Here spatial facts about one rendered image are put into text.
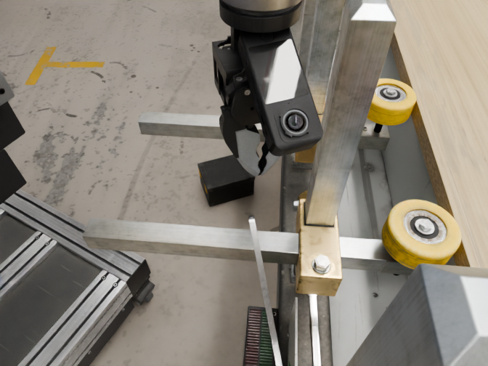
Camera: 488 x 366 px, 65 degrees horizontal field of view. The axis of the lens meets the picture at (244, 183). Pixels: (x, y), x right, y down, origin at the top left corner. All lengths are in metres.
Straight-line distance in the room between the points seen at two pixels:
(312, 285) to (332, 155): 0.17
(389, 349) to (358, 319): 0.54
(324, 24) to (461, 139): 0.25
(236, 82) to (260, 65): 0.04
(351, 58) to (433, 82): 0.39
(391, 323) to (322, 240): 0.33
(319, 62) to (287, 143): 0.33
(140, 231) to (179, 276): 0.93
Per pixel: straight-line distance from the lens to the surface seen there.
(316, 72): 0.64
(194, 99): 2.12
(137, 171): 1.78
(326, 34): 0.61
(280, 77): 0.34
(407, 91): 0.66
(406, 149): 0.83
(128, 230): 0.52
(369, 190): 0.88
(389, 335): 0.18
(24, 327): 1.28
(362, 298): 0.74
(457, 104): 0.68
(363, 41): 0.33
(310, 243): 0.49
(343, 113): 0.37
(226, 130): 0.40
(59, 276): 1.31
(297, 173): 0.77
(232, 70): 0.38
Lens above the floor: 1.27
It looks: 50 degrees down
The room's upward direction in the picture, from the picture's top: straight up
